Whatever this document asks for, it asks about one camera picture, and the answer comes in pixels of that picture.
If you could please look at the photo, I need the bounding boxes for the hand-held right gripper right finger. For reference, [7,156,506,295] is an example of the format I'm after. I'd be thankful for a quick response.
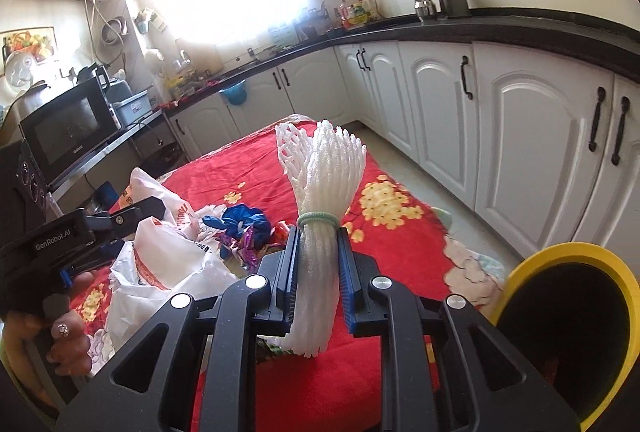
[336,228,583,432]

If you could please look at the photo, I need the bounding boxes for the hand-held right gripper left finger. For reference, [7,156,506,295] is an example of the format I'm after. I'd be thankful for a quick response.
[54,227,301,432]

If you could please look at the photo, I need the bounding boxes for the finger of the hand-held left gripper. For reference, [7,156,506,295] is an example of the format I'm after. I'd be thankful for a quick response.
[57,239,126,285]
[82,196,168,243]

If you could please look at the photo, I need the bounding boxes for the pink shiny candy wrapper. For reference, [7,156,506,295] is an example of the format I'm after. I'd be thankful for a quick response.
[220,232,266,265]

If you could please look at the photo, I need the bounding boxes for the white plastic bag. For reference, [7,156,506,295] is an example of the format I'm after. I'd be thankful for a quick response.
[107,167,241,358]

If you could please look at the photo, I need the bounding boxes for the green hair tie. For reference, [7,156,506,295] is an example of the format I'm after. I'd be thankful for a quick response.
[296,211,341,230]

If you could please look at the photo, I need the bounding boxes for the white foam net bundle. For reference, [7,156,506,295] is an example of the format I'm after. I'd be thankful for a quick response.
[275,119,368,358]

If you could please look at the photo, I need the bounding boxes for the yellow waste bin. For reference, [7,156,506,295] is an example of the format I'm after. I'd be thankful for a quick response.
[492,242,633,432]

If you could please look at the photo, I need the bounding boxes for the person's left hand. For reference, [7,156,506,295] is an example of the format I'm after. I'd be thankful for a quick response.
[0,269,96,383]

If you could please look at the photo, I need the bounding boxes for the blue plastic wrapper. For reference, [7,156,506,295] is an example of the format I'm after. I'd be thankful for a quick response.
[202,205,273,248]

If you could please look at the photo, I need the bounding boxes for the grey plastic box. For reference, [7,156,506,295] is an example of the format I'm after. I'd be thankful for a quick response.
[110,90,153,128]

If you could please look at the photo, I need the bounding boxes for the black microwave oven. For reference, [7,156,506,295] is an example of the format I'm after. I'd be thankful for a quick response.
[17,75,123,185]

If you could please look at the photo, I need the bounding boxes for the red floral blanket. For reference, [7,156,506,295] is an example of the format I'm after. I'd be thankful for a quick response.
[65,112,511,432]

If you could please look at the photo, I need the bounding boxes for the black electric kettle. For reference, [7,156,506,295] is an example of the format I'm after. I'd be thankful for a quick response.
[75,62,112,86]

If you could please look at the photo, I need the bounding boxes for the white jug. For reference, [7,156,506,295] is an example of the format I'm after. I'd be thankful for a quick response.
[144,47,165,76]

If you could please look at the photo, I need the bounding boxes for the blue plastic basin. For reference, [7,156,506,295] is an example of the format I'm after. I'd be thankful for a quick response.
[220,81,248,107]

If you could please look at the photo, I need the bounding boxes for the small white fan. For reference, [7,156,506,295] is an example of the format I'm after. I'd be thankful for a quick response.
[2,50,38,93]

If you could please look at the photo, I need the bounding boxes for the hanging steel basin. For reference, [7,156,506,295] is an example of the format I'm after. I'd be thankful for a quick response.
[102,16,128,63]

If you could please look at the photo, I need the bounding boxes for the white kitchen cabinets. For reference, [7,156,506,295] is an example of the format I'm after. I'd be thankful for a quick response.
[165,37,640,273]

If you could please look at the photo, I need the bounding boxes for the group of condiment bottles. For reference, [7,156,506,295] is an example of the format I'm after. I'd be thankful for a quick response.
[332,0,381,30]

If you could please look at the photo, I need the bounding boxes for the steel kettle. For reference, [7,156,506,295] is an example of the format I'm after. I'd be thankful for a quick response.
[413,0,441,20]

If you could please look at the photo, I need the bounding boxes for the dark cooking pot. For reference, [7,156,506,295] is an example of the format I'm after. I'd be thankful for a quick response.
[438,0,473,18]

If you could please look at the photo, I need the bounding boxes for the fruit wall poster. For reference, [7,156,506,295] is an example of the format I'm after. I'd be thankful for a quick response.
[0,27,56,63]

